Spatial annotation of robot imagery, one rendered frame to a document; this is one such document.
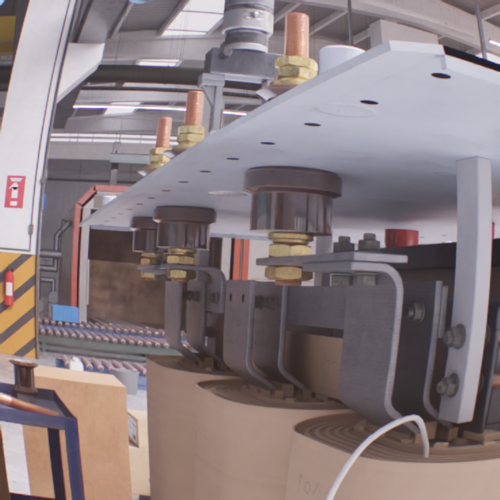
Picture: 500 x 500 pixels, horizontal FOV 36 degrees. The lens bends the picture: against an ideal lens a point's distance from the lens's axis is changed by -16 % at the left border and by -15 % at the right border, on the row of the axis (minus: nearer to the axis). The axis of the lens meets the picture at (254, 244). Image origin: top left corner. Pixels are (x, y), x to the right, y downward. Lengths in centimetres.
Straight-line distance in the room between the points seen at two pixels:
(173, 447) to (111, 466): 89
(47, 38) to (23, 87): 87
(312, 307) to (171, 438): 56
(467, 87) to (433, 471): 34
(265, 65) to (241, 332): 46
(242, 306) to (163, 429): 47
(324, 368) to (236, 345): 14
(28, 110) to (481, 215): 1105
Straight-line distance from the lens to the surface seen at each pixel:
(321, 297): 107
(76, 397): 238
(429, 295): 79
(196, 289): 165
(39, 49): 1192
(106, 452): 243
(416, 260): 143
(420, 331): 80
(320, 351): 118
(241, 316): 120
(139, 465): 434
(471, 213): 76
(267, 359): 123
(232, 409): 113
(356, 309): 84
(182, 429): 154
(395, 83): 52
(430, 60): 45
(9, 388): 219
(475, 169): 76
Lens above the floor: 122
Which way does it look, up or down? 3 degrees up
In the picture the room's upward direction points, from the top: 3 degrees clockwise
